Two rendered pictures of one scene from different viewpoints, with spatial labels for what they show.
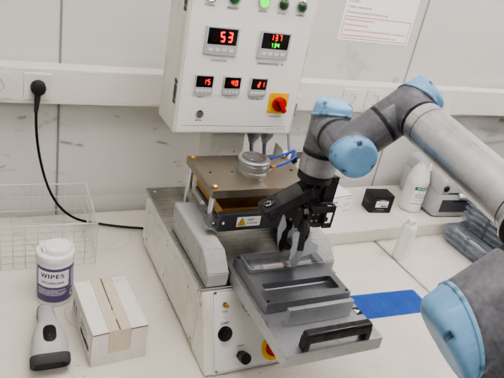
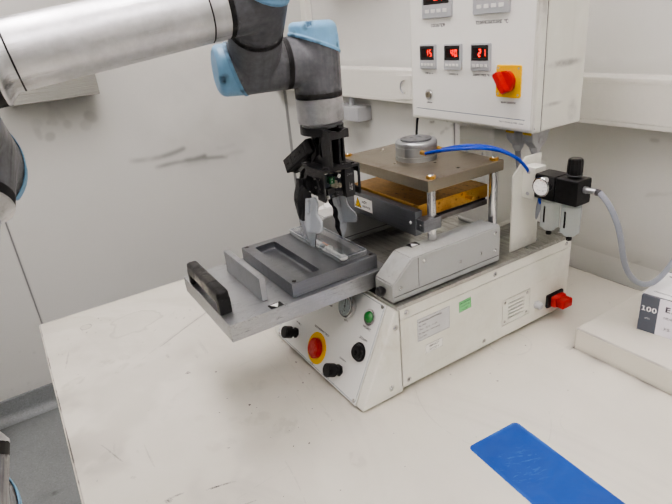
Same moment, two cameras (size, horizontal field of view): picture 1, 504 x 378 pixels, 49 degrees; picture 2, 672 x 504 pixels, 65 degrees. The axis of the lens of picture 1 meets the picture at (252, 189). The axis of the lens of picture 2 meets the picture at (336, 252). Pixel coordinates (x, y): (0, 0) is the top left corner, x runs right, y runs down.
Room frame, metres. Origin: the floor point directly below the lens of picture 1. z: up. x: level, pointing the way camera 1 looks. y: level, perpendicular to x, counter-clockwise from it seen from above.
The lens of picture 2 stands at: (1.02, -0.99, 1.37)
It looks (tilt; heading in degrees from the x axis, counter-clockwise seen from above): 23 degrees down; 89
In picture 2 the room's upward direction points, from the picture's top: 6 degrees counter-clockwise
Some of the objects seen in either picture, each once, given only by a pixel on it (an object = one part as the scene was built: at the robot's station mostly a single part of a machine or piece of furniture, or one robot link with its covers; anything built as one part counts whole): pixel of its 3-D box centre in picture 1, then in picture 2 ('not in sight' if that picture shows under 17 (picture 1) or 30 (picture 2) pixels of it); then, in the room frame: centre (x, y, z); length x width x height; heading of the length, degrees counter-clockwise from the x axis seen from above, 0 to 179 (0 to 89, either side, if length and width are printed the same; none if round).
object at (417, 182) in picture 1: (419, 178); not in sight; (1.86, -0.59, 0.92); 0.09 x 0.08 x 0.25; 37
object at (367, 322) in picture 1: (337, 334); (207, 285); (0.82, -0.21, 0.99); 0.15 x 0.02 x 0.04; 120
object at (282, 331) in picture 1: (299, 296); (284, 270); (0.94, -0.14, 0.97); 0.30 x 0.22 x 0.08; 30
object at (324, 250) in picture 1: (302, 234); (437, 259); (1.21, -0.15, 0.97); 0.26 x 0.05 x 0.07; 30
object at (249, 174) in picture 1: (251, 174); (436, 169); (1.24, 0.01, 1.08); 0.31 x 0.24 x 0.13; 120
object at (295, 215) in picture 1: (311, 198); (327, 161); (1.03, -0.13, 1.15); 0.09 x 0.08 x 0.12; 120
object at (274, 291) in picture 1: (290, 278); (306, 257); (0.98, -0.12, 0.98); 0.20 x 0.17 x 0.03; 120
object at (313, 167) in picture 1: (317, 163); (321, 111); (1.03, -0.12, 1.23); 0.08 x 0.08 x 0.05
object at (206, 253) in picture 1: (199, 241); (352, 220); (1.08, 0.10, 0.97); 0.25 x 0.05 x 0.07; 30
